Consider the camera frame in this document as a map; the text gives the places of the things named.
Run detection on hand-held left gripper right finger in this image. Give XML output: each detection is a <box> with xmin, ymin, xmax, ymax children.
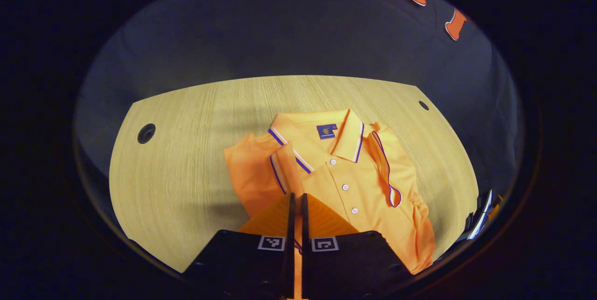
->
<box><xmin>301</xmin><ymin>193</ymin><xmax>413</xmax><ymax>300</ymax></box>

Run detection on dark white-edged object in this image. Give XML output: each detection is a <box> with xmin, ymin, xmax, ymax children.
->
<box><xmin>464</xmin><ymin>189</ymin><xmax>495</xmax><ymax>241</ymax></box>

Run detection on orange T-shirt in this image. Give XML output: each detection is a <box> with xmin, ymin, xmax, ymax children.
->
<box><xmin>224</xmin><ymin>109</ymin><xmax>437</xmax><ymax>300</ymax></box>

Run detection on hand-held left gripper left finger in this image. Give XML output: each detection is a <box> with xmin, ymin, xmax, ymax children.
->
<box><xmin>184</xmin><ymin>193</ymin><xmax>297</xmax><ymax>300</ymax></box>

